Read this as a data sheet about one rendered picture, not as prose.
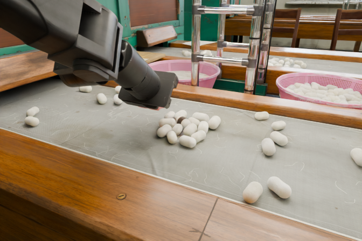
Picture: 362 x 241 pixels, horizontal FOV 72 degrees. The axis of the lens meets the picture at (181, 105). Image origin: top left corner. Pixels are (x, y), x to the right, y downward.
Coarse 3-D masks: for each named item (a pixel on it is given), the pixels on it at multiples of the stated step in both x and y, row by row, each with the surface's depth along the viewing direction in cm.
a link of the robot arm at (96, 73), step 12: (120, 24) 34; (120, 36) 34; (120, 48) 34; (84, 60) 28; (60, 72) 37; (72, 72) 37; (84, 72) 29; (96, 72) 29; (108, 72) 31; (72, 84) 39; (84, 84) 39; (96, 84) 39
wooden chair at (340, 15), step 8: (336, 16) 237; (344, 16) 237; (352, 16) 237; (360, 16) 237; (336, 24) 238; (336, 32) 240; (344, 32) 242; (352, 32) 242; (360, 32) 242; (336, 40) 242
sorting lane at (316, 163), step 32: (32, 96) 68; (64, 96) 68; (0, 128) 51; (32, 128) 51; (64, 128) 51; (96, 128) 51; (128, 128) 51; (224, 128) 51; (256, 128) 51; (288, 128) 51; (320, 128) 51; (352, 128) 51; (128, 160) 41; (160, 160) 41; (192, 160) 41; (224, 160) 41; (256, 160) 41; (288, 160) 41; (320, 160) 41; (352, 160) 41; (224, 192) 34; (320, 192) 34; (352, 192) 34; (320, 224) 29; (352, 224) 29
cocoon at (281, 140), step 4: (272, 132) 46; (276, 132) 45; (272, 136) 46; (276, 136) 45; (280, 136) 44; (284, 136) 44; (276, 140) 45; (280, 140) 44; (284, 140) 44; (280, 144) 44; (284, 144) 44
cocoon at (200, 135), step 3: (198, 132) 46; (201, 132) 46; (204, 132) 46; (192, 135) 45; (195, 135) 45; (198, 135) 45; (201, 135) 46; (204, 135) 46; (195, 138) 45; (198, 138) 45; (201, 138) 46; (204, 138) 46; (198, 141) 45
